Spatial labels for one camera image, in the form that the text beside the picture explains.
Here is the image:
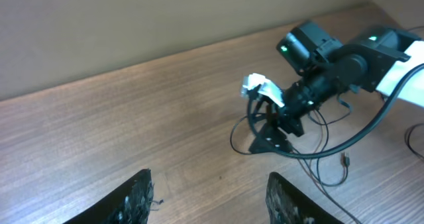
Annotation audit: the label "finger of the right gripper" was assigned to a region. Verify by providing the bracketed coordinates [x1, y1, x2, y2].
[248, 123, 293, 154]

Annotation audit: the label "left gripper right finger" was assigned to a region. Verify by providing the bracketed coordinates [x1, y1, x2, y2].
[266, 172, 343, 224]

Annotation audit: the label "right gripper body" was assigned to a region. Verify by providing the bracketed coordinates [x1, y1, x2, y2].
[279, 84, 318, 137]

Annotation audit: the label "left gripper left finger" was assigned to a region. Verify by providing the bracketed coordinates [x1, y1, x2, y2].
[67, 169, 164, 223]

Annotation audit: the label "black usb cables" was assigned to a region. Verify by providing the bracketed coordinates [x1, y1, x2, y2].
[229, 97, 365, 224]

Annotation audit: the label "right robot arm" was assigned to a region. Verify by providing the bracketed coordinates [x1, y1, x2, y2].
[242, 21, 423, 159]

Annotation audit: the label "right camera cable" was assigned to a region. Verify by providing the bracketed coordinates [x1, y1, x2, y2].
[246, 63, 424, 160]

